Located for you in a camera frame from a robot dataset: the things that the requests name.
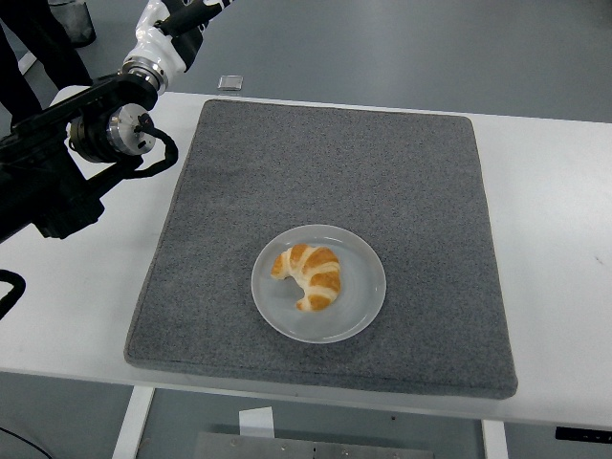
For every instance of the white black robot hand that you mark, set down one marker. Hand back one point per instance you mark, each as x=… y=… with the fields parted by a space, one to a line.
x=162 y=48

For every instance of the golden croissant bread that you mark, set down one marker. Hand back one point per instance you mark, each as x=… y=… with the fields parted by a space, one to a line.
x=315 y=272

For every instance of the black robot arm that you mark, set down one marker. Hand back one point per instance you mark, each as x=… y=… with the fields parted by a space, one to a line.
x=48 y=143

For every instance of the small silver square floor plate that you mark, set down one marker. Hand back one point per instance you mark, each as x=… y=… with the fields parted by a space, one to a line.
x=231 y=82

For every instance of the round pale grey plate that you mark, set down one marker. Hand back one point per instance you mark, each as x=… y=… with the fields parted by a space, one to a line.
x=358 y=296

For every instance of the grey metal plate with screws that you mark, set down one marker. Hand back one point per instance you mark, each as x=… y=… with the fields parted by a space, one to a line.
x=311 y=447

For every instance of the dark mesh bin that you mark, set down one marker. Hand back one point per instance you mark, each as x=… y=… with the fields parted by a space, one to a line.
x=79 y=24

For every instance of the person's legs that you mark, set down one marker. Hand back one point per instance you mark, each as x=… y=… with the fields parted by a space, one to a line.
x=48 y=38

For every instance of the white metal floor stand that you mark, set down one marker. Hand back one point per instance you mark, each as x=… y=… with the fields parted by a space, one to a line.
x=26 y=59

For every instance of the grey felt mat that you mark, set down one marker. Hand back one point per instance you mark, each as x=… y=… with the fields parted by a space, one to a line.
x=382 y=167

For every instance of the white table leg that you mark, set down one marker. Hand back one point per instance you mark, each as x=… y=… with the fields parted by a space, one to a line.
x=495 y=442
x=131 y=425

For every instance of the black table control panel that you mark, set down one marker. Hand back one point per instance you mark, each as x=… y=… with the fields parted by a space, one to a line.
x=583 y=433

